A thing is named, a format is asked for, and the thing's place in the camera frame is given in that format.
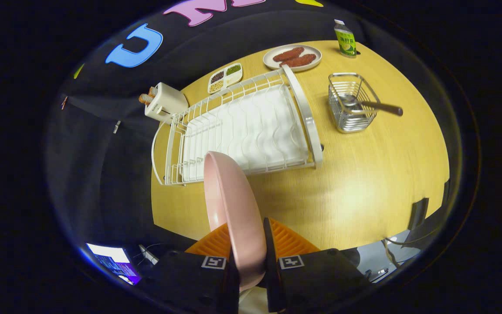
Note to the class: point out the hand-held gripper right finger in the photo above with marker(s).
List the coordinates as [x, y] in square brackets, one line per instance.
[316, 274]

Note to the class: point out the white divided condiment dish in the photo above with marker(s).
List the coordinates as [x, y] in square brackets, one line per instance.
[233, 78]

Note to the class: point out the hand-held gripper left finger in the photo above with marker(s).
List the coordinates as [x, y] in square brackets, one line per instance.
[190, 279]

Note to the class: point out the toast slice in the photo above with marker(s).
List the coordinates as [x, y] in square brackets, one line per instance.
[152, 91]
[145, 99]

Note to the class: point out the green drink bottle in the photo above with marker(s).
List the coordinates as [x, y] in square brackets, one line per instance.
[346, 41]

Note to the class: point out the silver metal clip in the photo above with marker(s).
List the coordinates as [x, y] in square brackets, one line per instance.
[117, 127]

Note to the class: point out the black backdrop cloth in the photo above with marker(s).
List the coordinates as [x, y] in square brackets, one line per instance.
[103, 152]

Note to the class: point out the brown meat patty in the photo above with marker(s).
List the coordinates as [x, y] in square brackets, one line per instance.
[299, 61]
[288, 54]

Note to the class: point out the pink plate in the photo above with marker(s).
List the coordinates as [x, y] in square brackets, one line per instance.
[238, 209]

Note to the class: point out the white toaster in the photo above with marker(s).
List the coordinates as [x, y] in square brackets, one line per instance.
[168, 102]

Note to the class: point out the pink clip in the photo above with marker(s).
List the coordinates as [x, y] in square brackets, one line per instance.
[64, 103]

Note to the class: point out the beige plate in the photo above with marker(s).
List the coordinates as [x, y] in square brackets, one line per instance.
[270, 61]

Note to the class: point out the laptop screen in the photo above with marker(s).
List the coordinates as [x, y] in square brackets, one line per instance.
[111, 259]

